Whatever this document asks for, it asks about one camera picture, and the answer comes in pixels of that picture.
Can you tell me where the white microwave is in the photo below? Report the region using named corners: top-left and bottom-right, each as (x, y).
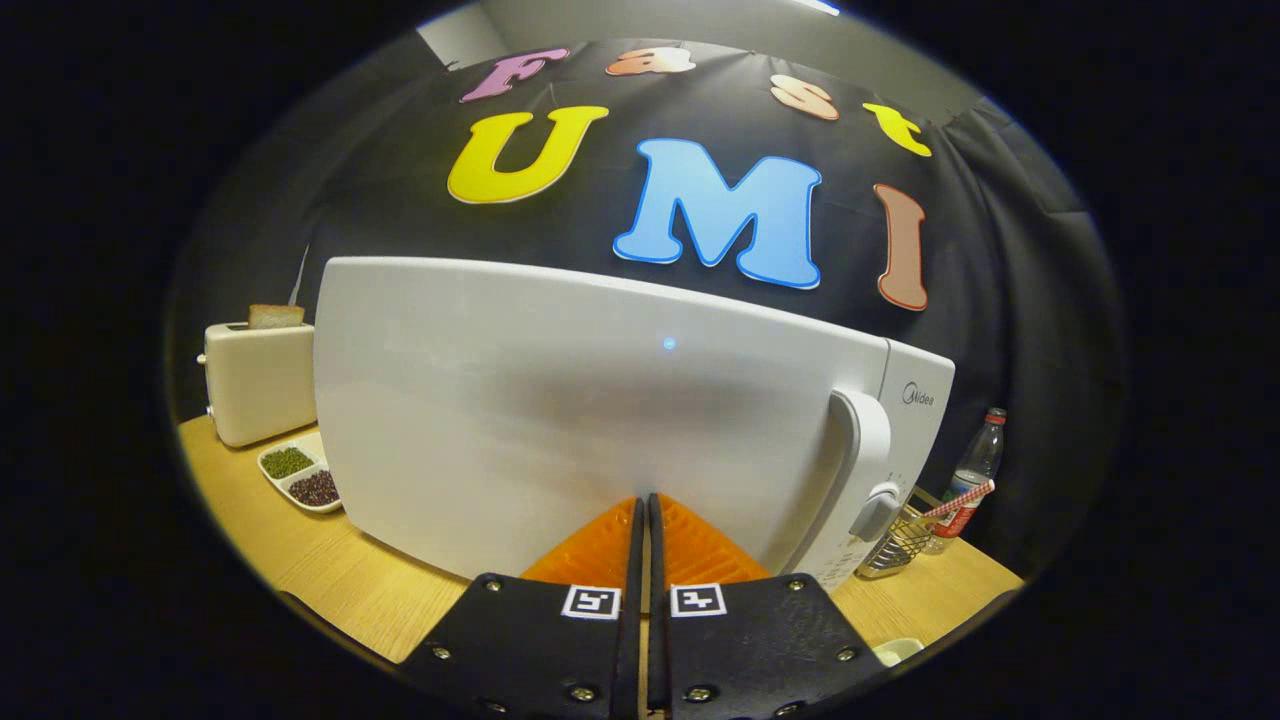
top-left (313, 256), bottom-right (956, 593)

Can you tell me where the white divided bean dish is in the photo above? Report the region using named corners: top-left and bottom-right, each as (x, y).
top-left (257, 432), bottom-right (346, 515)

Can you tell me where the black backdrop cloth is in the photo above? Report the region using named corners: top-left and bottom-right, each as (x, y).
top-left (165, 30), bottom-right (1126, 576)

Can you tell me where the cream toaster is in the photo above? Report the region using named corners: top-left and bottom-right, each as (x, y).
top-left (197, 321), bottom-right (318, 448)

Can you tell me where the metal wire basket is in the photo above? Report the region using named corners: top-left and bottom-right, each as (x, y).
top-left (857, 487), bottom-right (946, 581)

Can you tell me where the clear plastic bottle red label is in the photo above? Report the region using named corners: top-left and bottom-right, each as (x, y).
top-left (925, 408), bottom-right (1008, 556)

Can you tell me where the red white striped stick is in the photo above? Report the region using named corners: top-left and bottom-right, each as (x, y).
top-left (920, 479), bottom-right (997, 521)

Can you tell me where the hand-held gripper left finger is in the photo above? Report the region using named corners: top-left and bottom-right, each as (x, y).
top-left (398, 495), bottom-right (645, 720)

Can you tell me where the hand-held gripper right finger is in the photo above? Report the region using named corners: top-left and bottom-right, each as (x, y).
top-left (646, 492), bottom-right (893, 720)

